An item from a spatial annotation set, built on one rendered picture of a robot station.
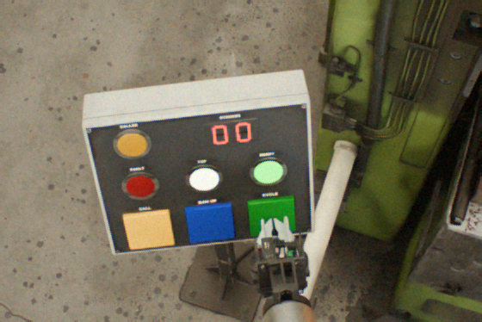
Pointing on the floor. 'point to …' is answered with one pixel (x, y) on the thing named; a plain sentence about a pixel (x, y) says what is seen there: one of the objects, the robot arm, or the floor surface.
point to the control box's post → (224, 251)
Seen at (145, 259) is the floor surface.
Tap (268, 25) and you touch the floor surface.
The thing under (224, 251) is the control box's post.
